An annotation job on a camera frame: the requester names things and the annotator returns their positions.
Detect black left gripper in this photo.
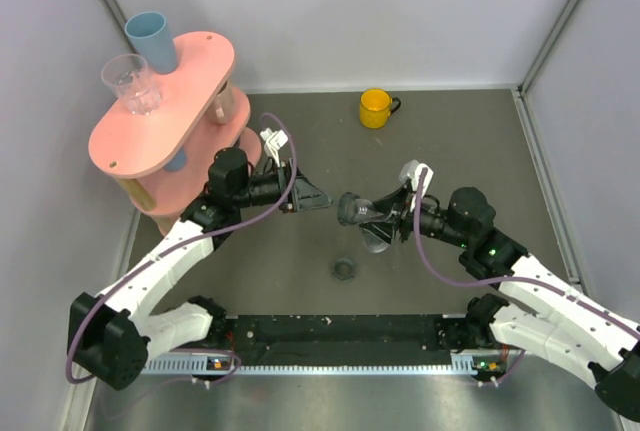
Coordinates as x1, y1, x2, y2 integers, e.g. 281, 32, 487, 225
233, 157, 335, 213

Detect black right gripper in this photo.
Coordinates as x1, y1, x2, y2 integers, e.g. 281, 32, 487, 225
359, 184, 472, 249

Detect grey threaded coupling nut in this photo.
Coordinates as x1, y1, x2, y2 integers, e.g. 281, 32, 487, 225
331, 258, 357, 282

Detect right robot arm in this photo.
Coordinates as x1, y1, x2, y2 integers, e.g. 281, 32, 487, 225
350, 184, 639, 421

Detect yellow mug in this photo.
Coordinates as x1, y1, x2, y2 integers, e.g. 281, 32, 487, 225
359, 88, 401, 129

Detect pink metallic cup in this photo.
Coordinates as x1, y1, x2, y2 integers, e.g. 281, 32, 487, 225
206, 80, 236, 125

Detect small blue cup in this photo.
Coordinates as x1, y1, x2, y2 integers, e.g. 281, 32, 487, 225
163, 147, 187, 173

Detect pink tiered shelf stand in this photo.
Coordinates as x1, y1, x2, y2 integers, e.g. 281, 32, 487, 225
88, 31, 262, 233

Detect clear drinking glass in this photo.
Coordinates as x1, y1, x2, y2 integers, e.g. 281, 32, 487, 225
101, 53, 162, 115

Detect blue plastic cup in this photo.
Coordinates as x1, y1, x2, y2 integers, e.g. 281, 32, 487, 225
124, 11, 178, 75

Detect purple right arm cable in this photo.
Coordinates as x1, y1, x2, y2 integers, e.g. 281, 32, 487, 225
410, 165, 640, 337

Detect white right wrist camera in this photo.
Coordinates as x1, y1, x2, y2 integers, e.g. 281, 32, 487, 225
399, 160, 434, 211

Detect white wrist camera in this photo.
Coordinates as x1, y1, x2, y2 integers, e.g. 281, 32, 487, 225
399, 160, 434, 211
260, 128, 289, 167

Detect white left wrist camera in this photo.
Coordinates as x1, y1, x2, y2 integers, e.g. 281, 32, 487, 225
260, 128, 289, 167

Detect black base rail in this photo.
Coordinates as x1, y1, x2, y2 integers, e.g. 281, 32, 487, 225
208, 314, 479, 367

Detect white slotted cable duct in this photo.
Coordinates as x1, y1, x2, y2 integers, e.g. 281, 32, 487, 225
142, 353, 506, 377

